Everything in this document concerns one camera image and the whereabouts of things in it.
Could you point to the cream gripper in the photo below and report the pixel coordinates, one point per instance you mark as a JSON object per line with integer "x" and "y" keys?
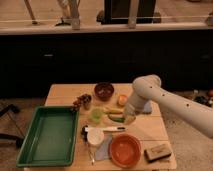
{"x": 134, "y": 105}

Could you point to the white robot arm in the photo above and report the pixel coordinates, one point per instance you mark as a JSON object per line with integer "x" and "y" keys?
{"x": 148, "y": 87}

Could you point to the green plastic cup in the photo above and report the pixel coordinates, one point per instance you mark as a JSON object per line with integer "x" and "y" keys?
{"x": 96, "y": 115}

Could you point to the yellow banana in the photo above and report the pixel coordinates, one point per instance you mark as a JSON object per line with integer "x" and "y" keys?
{"x": 108, "y": 110}

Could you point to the small orange container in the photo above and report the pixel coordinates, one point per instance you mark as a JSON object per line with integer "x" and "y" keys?
{"x": 122, "y": 100}

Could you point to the blue sponge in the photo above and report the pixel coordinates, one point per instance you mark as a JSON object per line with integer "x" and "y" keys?
{"x": 147, "y": 108}

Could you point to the orange bowl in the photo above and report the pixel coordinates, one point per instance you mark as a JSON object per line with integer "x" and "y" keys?
{"x": 125, "y": 151}

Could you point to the wooden table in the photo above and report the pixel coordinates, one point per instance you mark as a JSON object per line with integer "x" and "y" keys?
{"x": 148, "y": 129}

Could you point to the dark brown bowl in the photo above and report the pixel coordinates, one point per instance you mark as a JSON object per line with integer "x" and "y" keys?
{"x": 104, "y": 91}

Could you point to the light blue cloth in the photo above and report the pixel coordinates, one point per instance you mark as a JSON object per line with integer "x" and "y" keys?
{"x": 102, "y": 152}

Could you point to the wooden block brush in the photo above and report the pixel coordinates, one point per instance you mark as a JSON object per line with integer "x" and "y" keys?
{"x": 157, "y": 152}

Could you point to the metal spoon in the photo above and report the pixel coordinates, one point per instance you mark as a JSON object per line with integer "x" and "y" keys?
{"x": 88, "y": 149}

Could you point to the green plastic tray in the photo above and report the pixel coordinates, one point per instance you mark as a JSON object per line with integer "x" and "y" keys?
{"x": 50, "y": 139}

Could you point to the white handled knife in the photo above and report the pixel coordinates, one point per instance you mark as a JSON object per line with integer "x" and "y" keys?
{"x": 107, "y": 129}

